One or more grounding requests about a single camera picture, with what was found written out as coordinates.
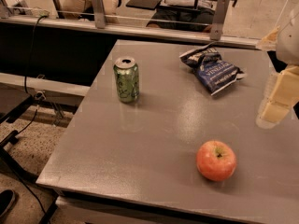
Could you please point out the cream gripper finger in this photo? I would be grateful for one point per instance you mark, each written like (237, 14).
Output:
(281, 94)

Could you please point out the red apple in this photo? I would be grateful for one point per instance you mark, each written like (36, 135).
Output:
(215, 160)

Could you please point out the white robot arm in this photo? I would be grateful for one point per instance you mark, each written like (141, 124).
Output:
(285, 42)

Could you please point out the green soda can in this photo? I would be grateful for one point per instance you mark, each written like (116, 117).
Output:
(127, 79)

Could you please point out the blue chip bag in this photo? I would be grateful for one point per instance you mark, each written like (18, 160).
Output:
(211, 70)

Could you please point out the metal railing with posts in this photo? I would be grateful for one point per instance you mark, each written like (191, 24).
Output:
(146, 34)

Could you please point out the black chair seat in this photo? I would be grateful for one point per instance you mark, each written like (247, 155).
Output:
(144, 4)

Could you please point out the seated person in khaki pants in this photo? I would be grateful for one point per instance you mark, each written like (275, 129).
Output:
(73, 9)

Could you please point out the black shoe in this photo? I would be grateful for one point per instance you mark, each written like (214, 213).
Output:
(7, 198)

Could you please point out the black desk frame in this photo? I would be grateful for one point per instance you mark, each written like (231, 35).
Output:
(10, 111)

